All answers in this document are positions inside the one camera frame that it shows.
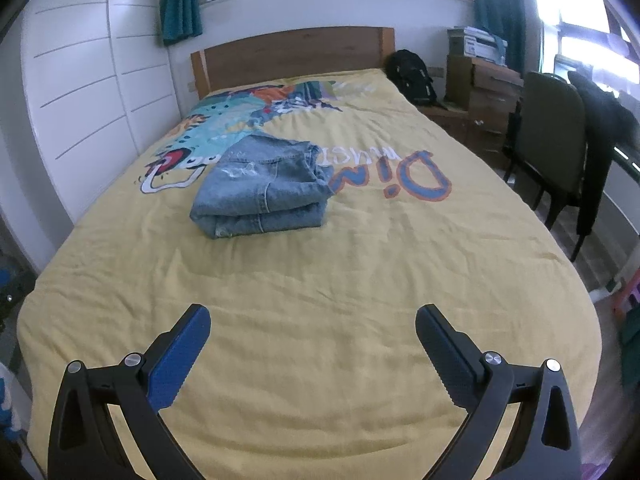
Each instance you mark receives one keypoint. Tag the teal curtain left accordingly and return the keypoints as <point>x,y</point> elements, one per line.
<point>180,20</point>

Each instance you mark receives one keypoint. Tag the black garment on chair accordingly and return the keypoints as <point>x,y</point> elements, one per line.
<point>607,123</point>

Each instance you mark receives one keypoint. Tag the dark green chair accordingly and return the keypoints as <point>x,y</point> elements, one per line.
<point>550,144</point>

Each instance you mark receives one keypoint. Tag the white wardrobe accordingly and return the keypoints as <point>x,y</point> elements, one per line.
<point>86,88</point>

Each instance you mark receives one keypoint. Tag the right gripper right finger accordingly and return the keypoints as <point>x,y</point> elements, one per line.
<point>543,442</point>

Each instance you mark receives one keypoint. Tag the wooden drawer cabinet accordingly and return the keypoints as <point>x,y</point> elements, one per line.
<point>489,94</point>

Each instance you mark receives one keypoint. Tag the white printer boxes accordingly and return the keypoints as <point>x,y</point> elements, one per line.
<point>476,43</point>

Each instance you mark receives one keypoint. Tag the low wooden nightstand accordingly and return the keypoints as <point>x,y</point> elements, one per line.
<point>450,124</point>

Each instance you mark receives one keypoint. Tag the blue denim jacket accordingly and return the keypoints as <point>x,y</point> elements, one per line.
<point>263,184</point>

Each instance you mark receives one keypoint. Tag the teal curtain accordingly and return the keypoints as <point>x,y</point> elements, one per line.
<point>180,20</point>
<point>506,20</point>

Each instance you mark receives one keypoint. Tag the yellow printed bed cover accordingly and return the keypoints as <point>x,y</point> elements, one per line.
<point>313,369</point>

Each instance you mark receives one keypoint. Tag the wooden headboard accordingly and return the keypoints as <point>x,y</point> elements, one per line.
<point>292,53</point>

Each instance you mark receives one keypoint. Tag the teal curtain right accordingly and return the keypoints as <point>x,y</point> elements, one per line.
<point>506,20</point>

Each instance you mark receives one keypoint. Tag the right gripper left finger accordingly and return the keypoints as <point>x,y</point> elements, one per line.
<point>84,443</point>

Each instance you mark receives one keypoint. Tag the black backpack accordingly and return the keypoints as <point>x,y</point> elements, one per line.
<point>407,71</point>

